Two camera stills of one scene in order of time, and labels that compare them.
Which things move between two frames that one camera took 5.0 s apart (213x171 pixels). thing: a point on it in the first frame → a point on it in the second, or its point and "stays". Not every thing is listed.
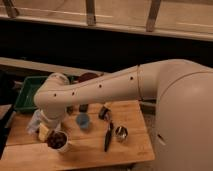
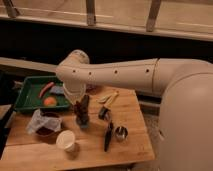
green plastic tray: (26, 96) stays
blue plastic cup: (83, 119) stays
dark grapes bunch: (56, 140) → (81, 109)
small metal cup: (121, 132) stays
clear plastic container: (34, 122) stays
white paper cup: (57, 140) → (66, 140)
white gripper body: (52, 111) → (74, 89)
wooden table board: (101, 132) stays
